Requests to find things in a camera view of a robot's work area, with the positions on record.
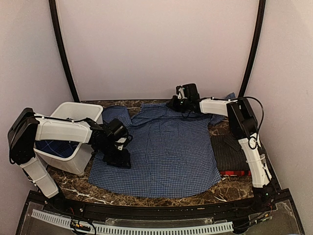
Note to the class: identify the folded black striped shirt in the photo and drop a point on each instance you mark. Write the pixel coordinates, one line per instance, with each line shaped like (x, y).
(228, 153)

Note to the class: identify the left black frame post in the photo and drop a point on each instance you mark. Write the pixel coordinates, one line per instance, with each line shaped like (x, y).
(61, 49)

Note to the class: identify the right black frame post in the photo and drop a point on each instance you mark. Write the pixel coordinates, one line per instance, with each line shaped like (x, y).
(253, 48)

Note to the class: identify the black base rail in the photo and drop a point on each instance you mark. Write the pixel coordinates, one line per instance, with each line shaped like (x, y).
(278, 217)

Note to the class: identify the black frame post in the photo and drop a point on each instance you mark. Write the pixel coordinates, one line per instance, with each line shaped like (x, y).
(61, 49)
(253, 48)

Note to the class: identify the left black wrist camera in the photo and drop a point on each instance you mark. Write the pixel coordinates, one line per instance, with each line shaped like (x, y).
(118, 133)

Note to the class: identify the folded red plaid shirt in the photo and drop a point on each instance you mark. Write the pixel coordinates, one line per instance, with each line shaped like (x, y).
(231, 173)

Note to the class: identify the white slotted cable duct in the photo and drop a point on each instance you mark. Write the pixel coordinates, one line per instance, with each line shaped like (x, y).
(135, 227)

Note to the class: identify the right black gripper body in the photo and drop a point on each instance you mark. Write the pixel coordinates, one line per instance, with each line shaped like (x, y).
(180, 105)

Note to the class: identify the white plastic bin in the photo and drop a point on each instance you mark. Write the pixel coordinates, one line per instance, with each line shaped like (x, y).
(77, 162)

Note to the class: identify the dark blue plaid shirt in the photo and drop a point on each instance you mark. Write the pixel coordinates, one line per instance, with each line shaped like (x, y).
(62, 149)

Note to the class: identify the blue checked long sleeve shirt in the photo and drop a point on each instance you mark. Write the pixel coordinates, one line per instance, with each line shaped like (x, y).
(171, 154)

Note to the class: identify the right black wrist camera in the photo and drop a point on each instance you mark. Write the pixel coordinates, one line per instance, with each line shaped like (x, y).
(188, 91)

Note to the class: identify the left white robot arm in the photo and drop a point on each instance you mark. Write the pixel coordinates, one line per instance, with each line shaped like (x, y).
(108, 138)

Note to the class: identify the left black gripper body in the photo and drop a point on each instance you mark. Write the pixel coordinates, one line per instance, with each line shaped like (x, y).
(111, 155)

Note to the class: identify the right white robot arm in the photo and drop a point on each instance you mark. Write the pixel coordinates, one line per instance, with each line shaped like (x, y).
(243, 126)

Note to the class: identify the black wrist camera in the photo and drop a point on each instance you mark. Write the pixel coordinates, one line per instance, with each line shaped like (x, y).
(188, 91)
(118, 133)

